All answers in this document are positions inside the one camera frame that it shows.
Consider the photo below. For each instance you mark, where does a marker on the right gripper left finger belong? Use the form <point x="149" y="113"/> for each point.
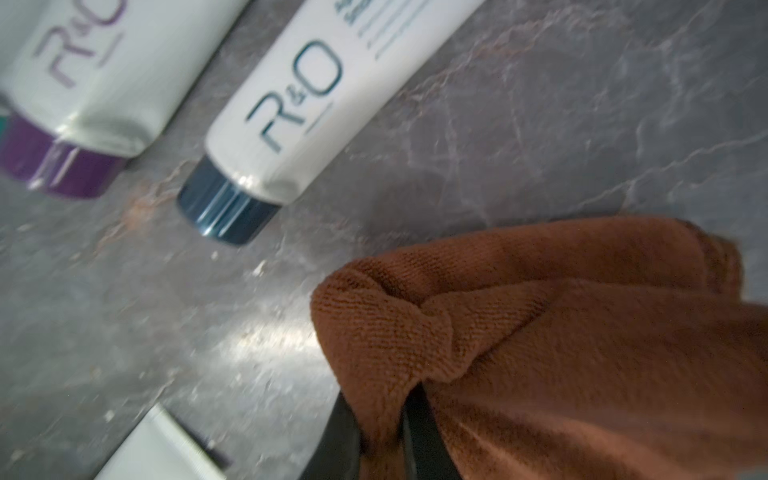
<point x="337" y="456"/>

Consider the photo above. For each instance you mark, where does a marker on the dark cap toothpaste tube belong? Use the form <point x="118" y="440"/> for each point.
<point x="332" y="68"/>

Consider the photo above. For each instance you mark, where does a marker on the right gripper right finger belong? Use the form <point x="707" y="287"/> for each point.
<point x="426" y="455"/>

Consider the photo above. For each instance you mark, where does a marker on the brown microfiber cloth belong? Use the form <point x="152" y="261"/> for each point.
<point x="604" y="348"/>

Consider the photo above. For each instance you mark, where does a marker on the purple cap toothpaste tube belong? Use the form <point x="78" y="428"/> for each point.
<point x="98" y="81"/>

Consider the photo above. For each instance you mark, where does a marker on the teal cap toothpaste tube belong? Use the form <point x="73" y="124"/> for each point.
<point x="159" y="448"/>
<point x="5" y="112"/>

